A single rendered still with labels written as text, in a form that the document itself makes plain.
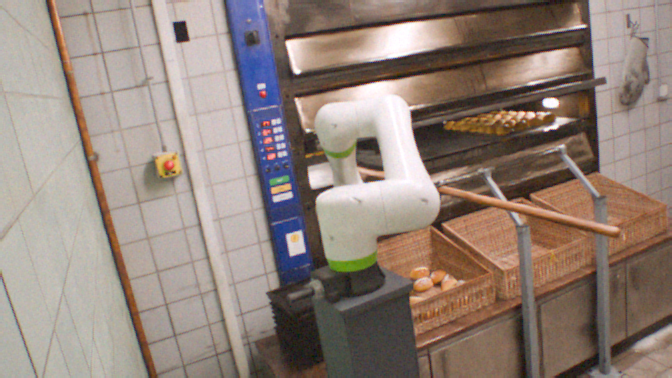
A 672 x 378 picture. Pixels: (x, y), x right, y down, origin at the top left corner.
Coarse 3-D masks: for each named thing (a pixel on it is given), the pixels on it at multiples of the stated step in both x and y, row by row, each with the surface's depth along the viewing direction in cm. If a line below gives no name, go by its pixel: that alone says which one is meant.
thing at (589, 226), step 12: (360, 168) 263; (444, 192) 202; (456, 192) 196; (492, 204) 178; (504, 204) 173; (516, 204) 169; (540, 216) 159; (552, 216) 154; (564, 216) 151; (588, 228) 143; (600, 228) 139; (612, 228) 136
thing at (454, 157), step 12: (576, 120) 310; (588, 120) 308; (540, 132) 294; (552, 132) 298; (492, 144) 282; (504, 144) 285; (516, 144) 288; (444, 156) 272; (456, 156) 273; (468, 156) 276; (372, 180) 255; (384, 180) 258; (312, 192) 244
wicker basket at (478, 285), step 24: (384, 240) 261; (408, 240) 266; (384, 264) 260; (408, 264) 265; (432, 264) 269; (456, 264) 257; (480, 264) 239; (432, 288) 260; (456, 288) 225; (480, 288) 231; (456, 312) 228
